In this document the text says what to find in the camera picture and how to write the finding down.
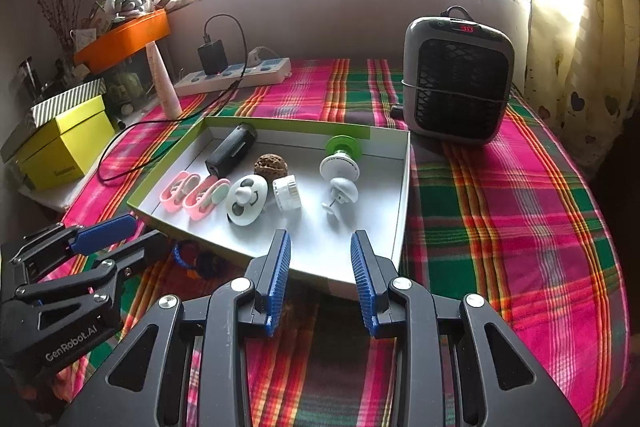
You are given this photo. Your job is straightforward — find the orange box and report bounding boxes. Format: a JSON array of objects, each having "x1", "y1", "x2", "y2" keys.
[{"x1": 73, "y1": 9, "x2": 171, "y2": 73}]

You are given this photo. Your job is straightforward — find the grey space heater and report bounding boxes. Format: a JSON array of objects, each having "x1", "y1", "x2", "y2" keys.
[{"x1": 402, "y1": 16, "x2": 516, "y2": 146}]

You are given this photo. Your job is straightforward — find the white round mini fan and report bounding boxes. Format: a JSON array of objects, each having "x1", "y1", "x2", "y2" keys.
[{"x1": 320, "y1": 154, "x2": 361, "y2": 183}]

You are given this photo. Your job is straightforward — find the black cylindrical device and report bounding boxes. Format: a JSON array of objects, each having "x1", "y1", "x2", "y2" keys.
[{"x1": 205, "y1": 123, "x2": 259, "y2": 180}]

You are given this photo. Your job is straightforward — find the yellow-green box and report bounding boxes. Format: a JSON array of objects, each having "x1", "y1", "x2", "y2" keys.
[{"x1": 10, "y1": 94, "x2": 117, "y2": 190}]

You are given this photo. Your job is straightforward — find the pink conical bottle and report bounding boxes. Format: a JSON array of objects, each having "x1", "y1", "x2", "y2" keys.
[{"x1": 149, "y1": 43, "x2": 183, "y2": 118}]

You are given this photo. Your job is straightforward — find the glass jar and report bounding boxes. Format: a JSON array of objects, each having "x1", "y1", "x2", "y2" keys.
[{"x1": 17, "y1": 59, "x2": 44, "y2": 104}]

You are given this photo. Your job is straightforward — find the white mushroom-shaped gadget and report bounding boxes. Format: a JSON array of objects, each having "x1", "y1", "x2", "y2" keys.
[{"x1": 322, "y1": 178, "x2": 359, "y2": 224}]

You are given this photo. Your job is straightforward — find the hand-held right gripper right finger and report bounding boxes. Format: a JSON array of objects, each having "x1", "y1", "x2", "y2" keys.
[{"x1": 350, "y1": 229, "x2": 583, "y2": 427}]

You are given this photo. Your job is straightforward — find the striped box lid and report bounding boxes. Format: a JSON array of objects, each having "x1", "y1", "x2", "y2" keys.
[{"x1": 0, "y1": 79, "x2": 106, "y2": 158}]

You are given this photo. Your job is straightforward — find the white round jar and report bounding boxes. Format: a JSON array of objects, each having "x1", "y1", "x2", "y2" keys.
[{"x1": 272, "y1": 175, "x2": 303, "y2": 212}]

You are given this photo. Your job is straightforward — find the dried flower branches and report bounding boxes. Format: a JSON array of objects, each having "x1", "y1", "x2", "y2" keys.
[{"x1": 26, "y1": 0, "x2": 82, "y2": 54}]

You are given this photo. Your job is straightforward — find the cream heart-print curtain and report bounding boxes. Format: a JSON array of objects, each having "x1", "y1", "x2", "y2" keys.
[{"x1": 524, "y1": 0, "x2": 640, "y2": 190}]

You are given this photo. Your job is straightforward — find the green patterned packet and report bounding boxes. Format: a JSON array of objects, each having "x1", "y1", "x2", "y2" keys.
[{"x1": 107, "y1": 72, "x2": 144, "y2": 108}]

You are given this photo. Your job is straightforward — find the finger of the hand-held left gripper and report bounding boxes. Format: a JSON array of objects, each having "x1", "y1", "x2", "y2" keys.
[
  {"x1": 14, "y1": 230, "x2": 167, "y2": 306},
  {"x1": 9, "y1": 214, "x2": 137, "y2": 266}
]

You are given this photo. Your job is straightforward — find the green and white spool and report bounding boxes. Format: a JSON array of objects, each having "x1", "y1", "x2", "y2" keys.
[{"x1": 324, "y1": 135, "x2": 370, "y2": 162}]

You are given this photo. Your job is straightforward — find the black charger with cable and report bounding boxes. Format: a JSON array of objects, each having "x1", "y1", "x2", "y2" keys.
[{"x1": 97, "y1": 14, "x2": 249, "y2": 182}]

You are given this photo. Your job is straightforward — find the white power strip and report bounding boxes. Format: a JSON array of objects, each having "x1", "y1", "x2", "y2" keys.
[{"x1": 174, "y1": 57, "x2": 292, "y2": 97}]

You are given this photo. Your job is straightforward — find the white tray with green rim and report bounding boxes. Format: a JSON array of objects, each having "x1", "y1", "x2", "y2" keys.
[{"x1": 127, "y1": 116, "x2": 412, "y2": 303}]

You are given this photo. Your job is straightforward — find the brown walnut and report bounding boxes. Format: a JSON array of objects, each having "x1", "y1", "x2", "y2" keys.
[{"x1": 254, "y1": 155, "x2": 290, "y2": 182}]

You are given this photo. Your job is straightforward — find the blue bracelet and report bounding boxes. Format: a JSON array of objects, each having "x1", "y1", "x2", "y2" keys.
[{"x1": 172, "y1": 241, "x2": 202, "y2": 271}]

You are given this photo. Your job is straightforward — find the white panda-face gadget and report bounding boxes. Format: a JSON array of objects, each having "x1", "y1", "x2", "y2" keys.
[{"x1": 225, "y1": 174, "x2": 269, "y2": 224}]

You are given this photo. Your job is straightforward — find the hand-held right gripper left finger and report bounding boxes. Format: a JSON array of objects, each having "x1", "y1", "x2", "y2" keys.
[{"x1": 60, "y1": 229, "x2": 292, "y2": 427}]

